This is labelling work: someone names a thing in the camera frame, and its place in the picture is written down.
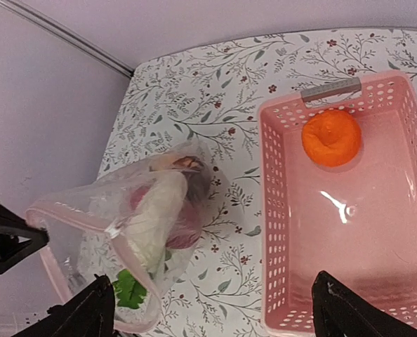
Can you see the pink perforated plastic basket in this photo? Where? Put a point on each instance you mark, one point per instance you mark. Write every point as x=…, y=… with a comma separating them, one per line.
x=357, y=221

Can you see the red apple toy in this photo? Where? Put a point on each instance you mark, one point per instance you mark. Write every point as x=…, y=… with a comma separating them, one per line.
x=187, y=229

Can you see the floral patterned table mat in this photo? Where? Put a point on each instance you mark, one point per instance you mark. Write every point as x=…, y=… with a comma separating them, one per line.
x=213, y=93

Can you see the clear zip top bag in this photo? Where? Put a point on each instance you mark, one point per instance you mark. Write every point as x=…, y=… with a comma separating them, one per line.
x=86, y=229

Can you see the white radish toy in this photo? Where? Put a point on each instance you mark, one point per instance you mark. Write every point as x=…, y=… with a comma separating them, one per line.
x=128, y=291

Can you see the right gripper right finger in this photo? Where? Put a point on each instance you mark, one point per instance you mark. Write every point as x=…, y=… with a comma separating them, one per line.
x=338, y=311

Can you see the orange tangerine toy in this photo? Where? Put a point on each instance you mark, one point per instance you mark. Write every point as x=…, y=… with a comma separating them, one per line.
x=332, y=138

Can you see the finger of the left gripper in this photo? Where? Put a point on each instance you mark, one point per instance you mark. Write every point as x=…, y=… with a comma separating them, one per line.
x=18, y=240

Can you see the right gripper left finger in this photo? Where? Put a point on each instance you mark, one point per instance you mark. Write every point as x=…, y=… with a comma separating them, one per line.
x=89, y=313

